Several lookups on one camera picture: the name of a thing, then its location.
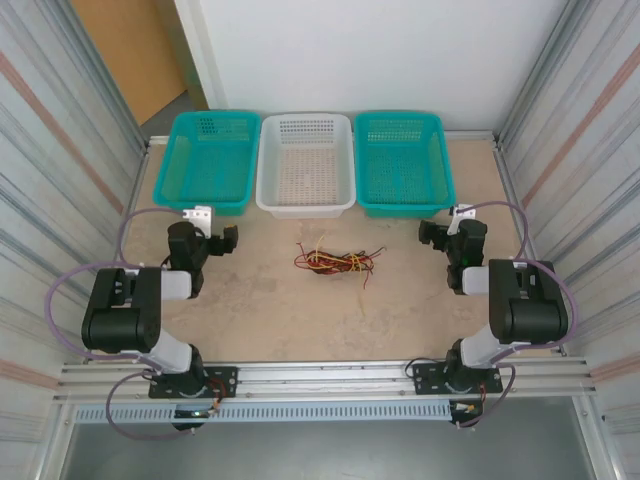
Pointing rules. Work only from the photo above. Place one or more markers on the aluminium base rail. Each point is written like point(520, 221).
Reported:
point(325, 380)

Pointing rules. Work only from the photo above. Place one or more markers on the teal plastic basket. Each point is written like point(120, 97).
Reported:
point(210, 165)
point(405, 165)

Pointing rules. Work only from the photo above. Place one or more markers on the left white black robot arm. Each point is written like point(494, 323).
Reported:
point(120, 325)

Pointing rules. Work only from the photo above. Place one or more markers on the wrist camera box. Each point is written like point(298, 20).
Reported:
point(462, 212)
point(200, 216)

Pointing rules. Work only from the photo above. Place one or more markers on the aluminium table edge bar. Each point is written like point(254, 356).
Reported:
point(475, 134)

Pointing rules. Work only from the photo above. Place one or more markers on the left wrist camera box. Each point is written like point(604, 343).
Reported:
point(200, 216)

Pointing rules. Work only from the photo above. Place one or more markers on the white plastic basket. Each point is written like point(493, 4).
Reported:
point(305, 170)

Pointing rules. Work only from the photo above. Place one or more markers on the wooden door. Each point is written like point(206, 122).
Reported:
point(125, 50)

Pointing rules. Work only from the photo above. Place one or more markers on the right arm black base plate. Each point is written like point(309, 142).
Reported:
point(425, 380)

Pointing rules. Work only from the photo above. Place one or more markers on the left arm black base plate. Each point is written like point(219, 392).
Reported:
point(225, 382)

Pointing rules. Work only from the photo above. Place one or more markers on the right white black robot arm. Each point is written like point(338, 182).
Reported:
point(530, 310)

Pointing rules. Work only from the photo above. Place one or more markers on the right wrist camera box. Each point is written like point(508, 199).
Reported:
point(462, 212)

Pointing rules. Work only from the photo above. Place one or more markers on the white door frame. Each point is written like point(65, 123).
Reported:
point(200, 50)

